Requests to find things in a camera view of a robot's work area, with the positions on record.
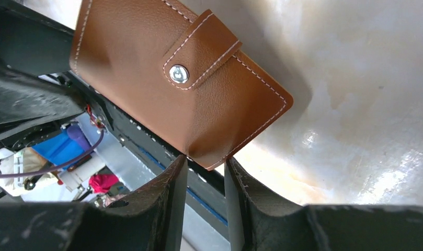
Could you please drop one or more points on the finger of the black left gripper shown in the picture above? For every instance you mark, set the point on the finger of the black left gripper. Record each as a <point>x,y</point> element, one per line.
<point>32,43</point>
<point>26,100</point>

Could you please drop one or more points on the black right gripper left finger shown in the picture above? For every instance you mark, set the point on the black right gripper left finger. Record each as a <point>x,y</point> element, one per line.
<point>150,218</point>

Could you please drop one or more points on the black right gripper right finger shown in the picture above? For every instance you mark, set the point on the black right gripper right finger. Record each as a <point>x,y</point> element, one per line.
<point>260,219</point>

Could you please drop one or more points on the brown leather card holder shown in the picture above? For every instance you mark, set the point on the brown leather card holder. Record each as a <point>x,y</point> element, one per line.
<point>181,75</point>

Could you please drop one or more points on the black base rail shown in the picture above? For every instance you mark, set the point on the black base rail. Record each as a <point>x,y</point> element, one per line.
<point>205,192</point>

